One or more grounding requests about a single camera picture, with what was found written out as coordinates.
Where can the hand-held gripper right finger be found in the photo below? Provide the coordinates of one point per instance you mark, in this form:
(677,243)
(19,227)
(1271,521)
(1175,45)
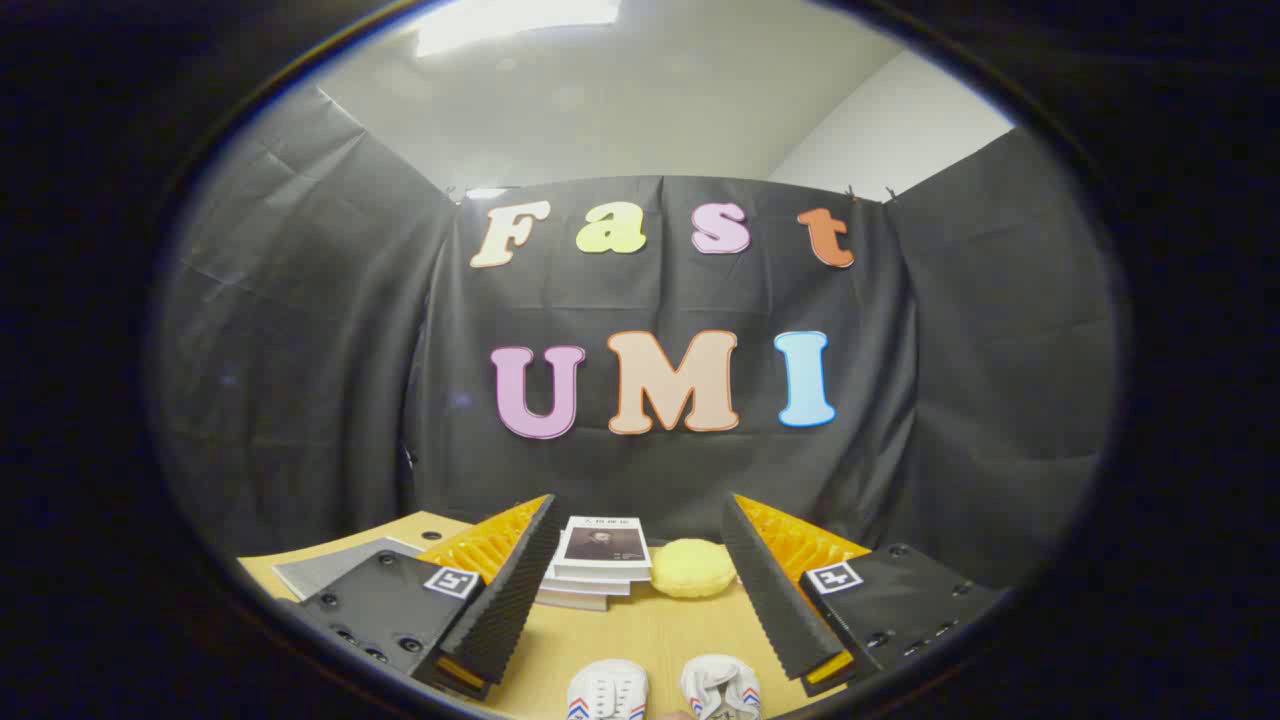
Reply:
(775,600)

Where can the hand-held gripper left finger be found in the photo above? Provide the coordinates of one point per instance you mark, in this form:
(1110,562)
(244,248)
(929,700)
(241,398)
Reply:
(505,610)

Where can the white striped canvas shoe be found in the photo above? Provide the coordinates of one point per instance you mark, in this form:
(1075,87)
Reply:
(607,695)
(722,690)

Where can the beige fabric storage box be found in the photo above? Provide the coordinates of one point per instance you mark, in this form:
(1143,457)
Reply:
(335,568)

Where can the thick white book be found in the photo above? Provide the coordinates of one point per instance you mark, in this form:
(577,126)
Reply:
(570,602)
(590,587)

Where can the yellow round plush cushion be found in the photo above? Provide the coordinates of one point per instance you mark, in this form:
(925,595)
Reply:
(693,568)

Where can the black backdrop cloth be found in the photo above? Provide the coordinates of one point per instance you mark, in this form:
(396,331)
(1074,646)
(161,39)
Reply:
(650,470)

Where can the ceiling light panel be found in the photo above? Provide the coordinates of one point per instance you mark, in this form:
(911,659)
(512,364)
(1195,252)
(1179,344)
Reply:
(515,25)

